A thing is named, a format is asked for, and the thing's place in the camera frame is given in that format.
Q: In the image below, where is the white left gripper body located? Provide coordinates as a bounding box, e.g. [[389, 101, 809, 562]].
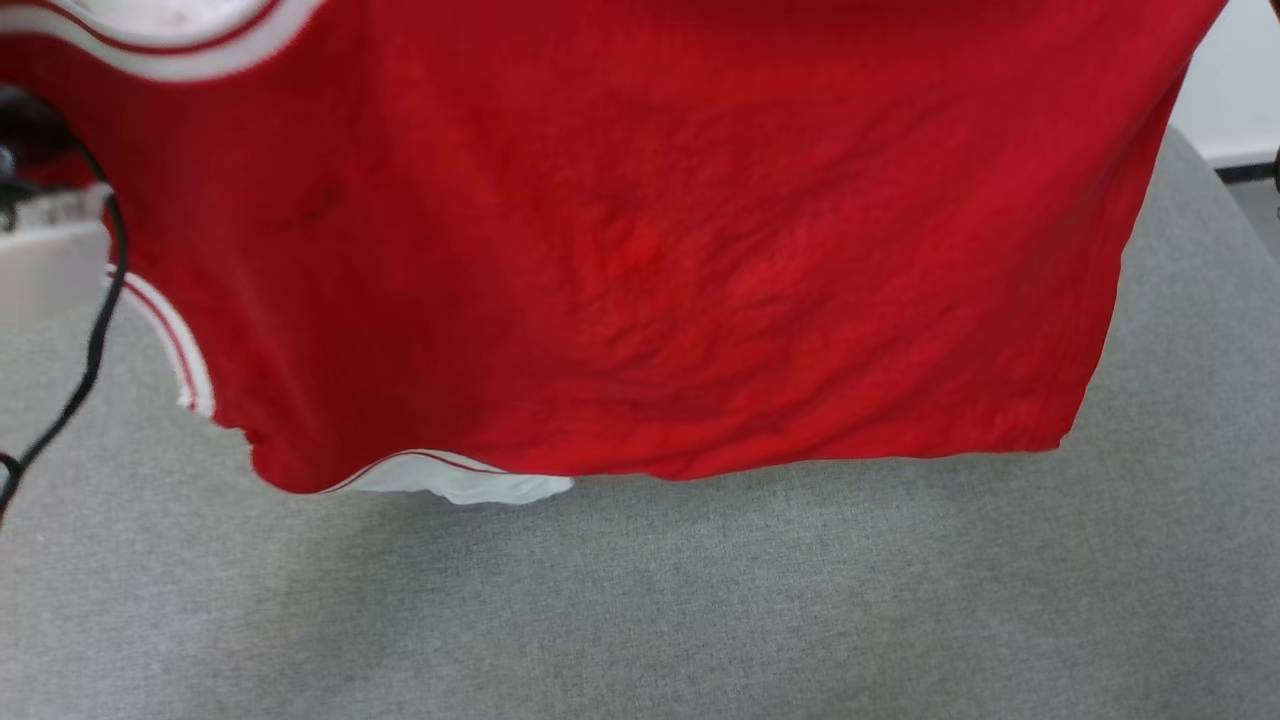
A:
[[0, 185, 113, 338]]

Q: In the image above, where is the red basketball jersey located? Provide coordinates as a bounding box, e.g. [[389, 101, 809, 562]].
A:
[[0, 0, 1229, 506]]

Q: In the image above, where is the grey fabric sofa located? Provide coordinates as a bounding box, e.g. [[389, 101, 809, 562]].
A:
[[0, 125, 1280, 720]]

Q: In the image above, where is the dark skirting strip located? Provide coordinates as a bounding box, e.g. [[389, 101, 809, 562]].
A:
[[1213, 148, 1280, 191]]

